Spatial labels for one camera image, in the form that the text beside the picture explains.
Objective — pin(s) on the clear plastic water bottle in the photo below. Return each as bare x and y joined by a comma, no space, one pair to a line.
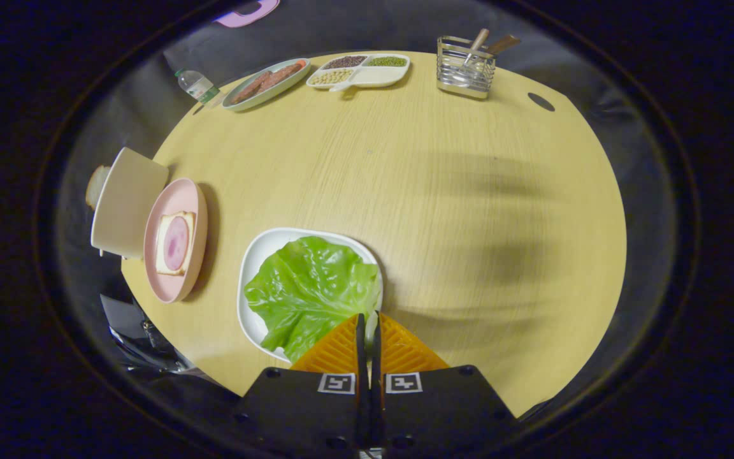
196,85

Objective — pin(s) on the crusty bread slice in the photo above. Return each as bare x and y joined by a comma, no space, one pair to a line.
95,186

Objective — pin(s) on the pile of dark red beans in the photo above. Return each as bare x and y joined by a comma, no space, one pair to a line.
345,62

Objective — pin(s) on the brown sausage piece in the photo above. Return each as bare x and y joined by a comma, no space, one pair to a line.
249,89
281,74

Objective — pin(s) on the green lettuce leaf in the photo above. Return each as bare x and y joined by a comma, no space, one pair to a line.
309,287

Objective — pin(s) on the pink round plate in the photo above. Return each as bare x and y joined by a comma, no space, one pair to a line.
172,197

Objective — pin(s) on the green oval plate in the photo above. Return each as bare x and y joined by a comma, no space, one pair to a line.
239,102

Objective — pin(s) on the pile of yellow soybeans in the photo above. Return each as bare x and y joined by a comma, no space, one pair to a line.
331,77

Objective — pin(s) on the pink ham slice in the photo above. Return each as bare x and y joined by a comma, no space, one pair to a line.
176,242

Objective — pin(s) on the white square plate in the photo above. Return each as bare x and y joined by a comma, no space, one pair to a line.
253,255

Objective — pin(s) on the pile of green mung beans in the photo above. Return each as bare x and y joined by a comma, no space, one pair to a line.
387,61

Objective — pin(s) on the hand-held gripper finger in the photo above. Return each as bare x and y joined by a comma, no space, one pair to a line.
374,357
360,357

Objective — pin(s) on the white bread slice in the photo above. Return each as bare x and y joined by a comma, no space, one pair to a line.
162,255

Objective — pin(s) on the dark glossy object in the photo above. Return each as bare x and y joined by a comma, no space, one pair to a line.
131,325

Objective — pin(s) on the white divided tray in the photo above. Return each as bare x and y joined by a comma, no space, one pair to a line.
376,77

